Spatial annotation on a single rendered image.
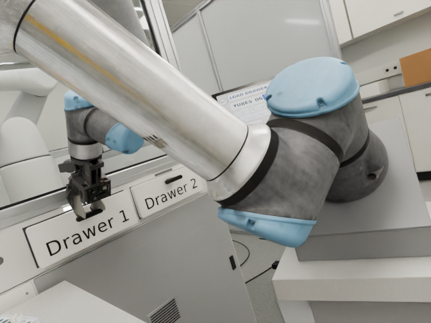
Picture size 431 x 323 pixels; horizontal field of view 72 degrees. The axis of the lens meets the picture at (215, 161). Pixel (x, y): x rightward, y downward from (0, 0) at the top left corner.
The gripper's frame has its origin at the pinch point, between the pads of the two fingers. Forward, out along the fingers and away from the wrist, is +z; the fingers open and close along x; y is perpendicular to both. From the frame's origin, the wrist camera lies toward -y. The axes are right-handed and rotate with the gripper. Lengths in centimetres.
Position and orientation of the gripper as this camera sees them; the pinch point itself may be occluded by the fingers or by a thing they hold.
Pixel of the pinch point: (86, 211)
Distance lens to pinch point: 91.2
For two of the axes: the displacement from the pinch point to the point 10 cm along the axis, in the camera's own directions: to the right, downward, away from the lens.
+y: 7.2, 4.5, -5.3
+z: -1.6, 8.5, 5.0
